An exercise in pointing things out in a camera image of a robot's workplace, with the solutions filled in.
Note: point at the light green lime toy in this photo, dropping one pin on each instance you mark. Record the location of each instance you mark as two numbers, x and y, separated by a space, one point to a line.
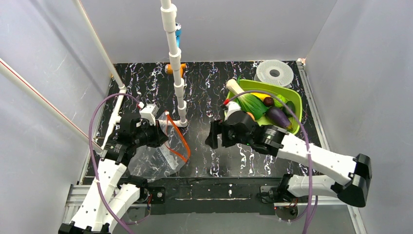
280 100

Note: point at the green plastic basin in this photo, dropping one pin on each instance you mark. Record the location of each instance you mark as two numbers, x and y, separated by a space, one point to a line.
250 86

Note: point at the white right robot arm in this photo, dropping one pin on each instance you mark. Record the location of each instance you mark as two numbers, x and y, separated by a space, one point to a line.
347 178

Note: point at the purple eggplant toy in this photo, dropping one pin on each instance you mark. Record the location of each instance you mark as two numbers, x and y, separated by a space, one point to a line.
277 116

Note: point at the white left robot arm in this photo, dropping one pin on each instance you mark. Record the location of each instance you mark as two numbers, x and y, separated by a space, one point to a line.
101 210

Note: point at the dark green avocado toy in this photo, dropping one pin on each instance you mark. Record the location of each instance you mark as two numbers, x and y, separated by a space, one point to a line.
291 107

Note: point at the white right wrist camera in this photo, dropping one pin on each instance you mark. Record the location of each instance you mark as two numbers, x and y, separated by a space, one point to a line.
230 108

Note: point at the yellow banana toy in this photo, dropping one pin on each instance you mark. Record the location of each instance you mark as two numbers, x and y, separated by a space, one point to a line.
261 96

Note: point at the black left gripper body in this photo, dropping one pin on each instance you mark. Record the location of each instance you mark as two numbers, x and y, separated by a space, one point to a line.
156 135

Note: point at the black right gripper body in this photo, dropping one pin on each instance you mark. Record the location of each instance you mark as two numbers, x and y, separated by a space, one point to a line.
220 135

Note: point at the peach toy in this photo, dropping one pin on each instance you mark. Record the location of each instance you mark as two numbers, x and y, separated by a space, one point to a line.
251 115

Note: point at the dark red plum toy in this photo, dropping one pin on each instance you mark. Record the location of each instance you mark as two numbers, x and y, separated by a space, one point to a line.
269 102

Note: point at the clear zip top bag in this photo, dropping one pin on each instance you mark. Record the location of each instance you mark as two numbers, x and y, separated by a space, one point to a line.
165 160

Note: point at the bok choy toy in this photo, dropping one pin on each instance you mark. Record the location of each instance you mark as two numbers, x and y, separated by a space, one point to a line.
247 102

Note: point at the aluminium rail frame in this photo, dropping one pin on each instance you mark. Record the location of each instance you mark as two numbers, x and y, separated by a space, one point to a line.
160 189

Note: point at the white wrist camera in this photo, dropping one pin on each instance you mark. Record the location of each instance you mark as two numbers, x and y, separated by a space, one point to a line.
230 108
149 113

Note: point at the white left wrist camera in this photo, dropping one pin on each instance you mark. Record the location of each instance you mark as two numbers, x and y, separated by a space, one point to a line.
149 113

